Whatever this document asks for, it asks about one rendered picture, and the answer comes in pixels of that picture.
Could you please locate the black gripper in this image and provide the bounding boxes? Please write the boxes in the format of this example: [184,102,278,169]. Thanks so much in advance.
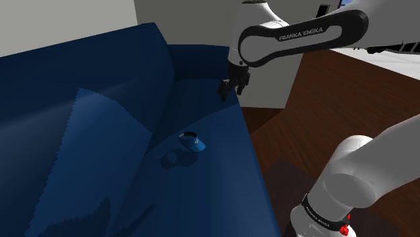
[217,61,251,102]

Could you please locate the dark blue sofa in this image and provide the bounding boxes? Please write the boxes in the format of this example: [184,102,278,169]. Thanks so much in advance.
[0,22,283,237]

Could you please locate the blue sun visor cap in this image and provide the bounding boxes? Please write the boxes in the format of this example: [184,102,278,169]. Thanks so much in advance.
[178,131,207,154]

